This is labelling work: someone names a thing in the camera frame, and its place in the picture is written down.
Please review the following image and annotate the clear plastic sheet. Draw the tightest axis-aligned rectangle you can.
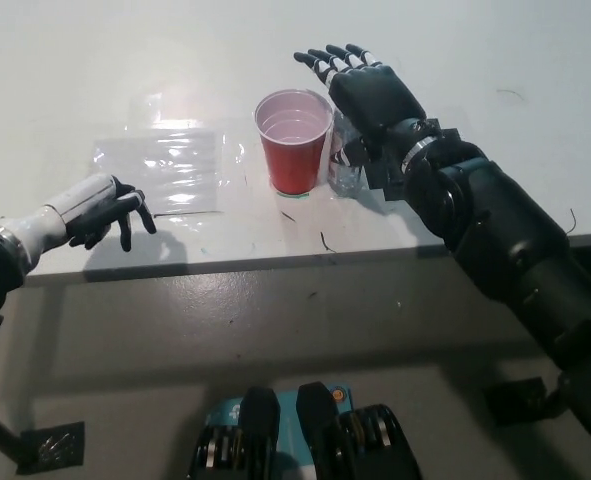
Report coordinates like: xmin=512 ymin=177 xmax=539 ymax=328
xmin=90 ymin=127 xmax=225 ymax=217

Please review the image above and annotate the clear soap pump bottle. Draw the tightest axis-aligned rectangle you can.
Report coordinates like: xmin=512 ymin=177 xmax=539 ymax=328
xmin=328 ymin=112 xmax=371 ymax=197

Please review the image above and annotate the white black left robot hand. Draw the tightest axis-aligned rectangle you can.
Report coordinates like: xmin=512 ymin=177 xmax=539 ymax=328
xmin=4 ymin=174 xmax=157 ymax=266

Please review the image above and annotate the black tape square patch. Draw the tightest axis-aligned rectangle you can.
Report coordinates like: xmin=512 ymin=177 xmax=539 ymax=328
xmin=363 ymin=159 xmax=409 ymax=202

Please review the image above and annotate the red plastic cup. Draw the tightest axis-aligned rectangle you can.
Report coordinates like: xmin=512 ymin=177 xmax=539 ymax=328
xmin=253 ymin=88 xmax=334 ymax=195

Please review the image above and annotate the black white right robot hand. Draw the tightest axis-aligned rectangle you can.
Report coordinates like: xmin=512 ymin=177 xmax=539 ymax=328
xmin=293 ymin=43 xmax=426 ymax=166

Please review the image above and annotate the green tape ring marker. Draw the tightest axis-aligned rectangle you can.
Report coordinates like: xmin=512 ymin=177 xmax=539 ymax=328
xmin=274 ymin=185 xmax=315 ymax=201

